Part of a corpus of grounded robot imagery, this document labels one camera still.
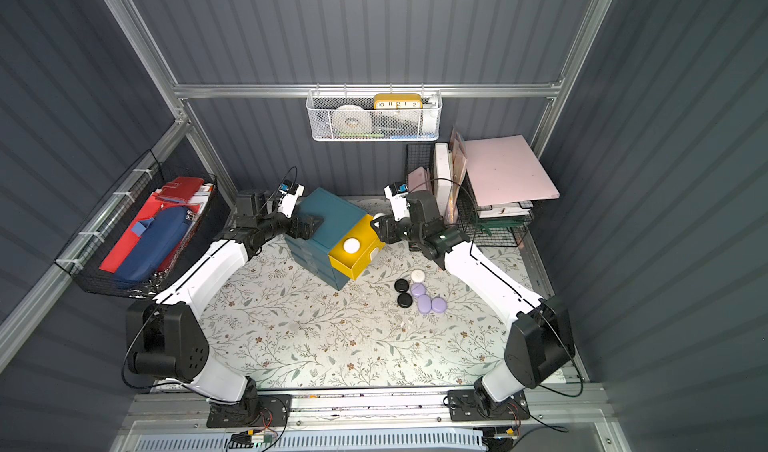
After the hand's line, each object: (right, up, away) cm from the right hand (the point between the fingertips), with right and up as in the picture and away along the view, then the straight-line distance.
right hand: (388, 225), depth 80 cm
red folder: (-57, +9, 0) cm, 57 cm away
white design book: (+17, +15, +11) cm, 25 cm away
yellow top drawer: (-9, -10, -5) cm, 14 cm away
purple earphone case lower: (+11, -24, +11) cm, 29 cm away
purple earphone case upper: (+10, -20, +13) cm, 26 cm away
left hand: (-22, +4, +5) cm, 23 cm away
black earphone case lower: (+5, -23, +12) cm, 27 cm away
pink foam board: (+37, +18, +14) cm, 43 cm away
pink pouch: (+11, +17, +28) cm, 34 cm away
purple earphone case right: (+16, -24, +11) cm, 31 cm away
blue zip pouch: (-54, -2, -11) cm, 55 cm away
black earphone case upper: (+4, -19, +16) cm, 25 cm away
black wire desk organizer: (+32, -1, +18) cm, 37 cm away
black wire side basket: (-63, -7, -20) cm, 66 cm away
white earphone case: (+9, -16, +16) cm, 25 cm away
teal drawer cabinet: (-22, -9, +5) cm, 24 cm away
